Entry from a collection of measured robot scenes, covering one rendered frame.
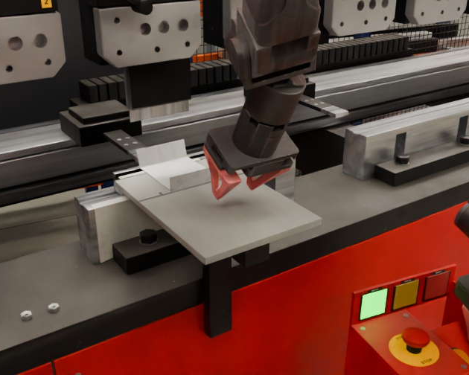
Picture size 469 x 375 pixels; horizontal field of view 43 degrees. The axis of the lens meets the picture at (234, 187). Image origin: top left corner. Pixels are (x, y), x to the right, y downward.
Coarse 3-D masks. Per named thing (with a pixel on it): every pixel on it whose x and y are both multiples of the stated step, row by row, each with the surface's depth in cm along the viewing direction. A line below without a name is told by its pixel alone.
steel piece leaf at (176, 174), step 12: (144, 168) 92; (156, 168) 92; (168, 168) 92; (180, 168) 92; (192, 168) 92; (204, 168) 87; (156, 180) 88; (168, 180) 88; (180, 180) 86; (192, 180) 87; (204, 180) 88
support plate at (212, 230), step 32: (128, 192) 85; (192, 192) 85; (256, 192) 85; (160, 224) 78; (192, 224) 76; (224, 224) 76; (256, 224) 76; (288, 224) 76; (320, 224) 78; (224, 256) 70
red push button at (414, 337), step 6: (408, 330) 87; (414, 330) 87; (420, 330) 87; (402, 336) 86; (408, 336) 86; (414, 336) 85; (420, 336) 85; (426, 336) 85; (408, 342) 85; (414, 342) 85; (420, 342) 85; (426, 342) 85; (408, 348) 87; (414, 348) 86; (420, 348) 86
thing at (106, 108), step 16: (64, 112) 111; (80, 112) 107; (96, 112) 107; (112, 112) 107; (128, 112) 109; (64, 128) 111; (80, 128) 104; (96, 128) 105; (112, 128) 107; (128, 128) 109; (80, 144) 105; (128, 144) 101
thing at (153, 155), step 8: (160, 144) 94; (168, 144) 95; (176, 144) 96; (184, 144) 97; (136, 152) 92; (144, 152) 93; (152, 152) 94; (160, 152) 94; (168, 152) 95; (176, 152) 96; (184, 152) 97; (144, 160) 93; (152, 160) 94; (160, 160) 94; (168, 160) 95
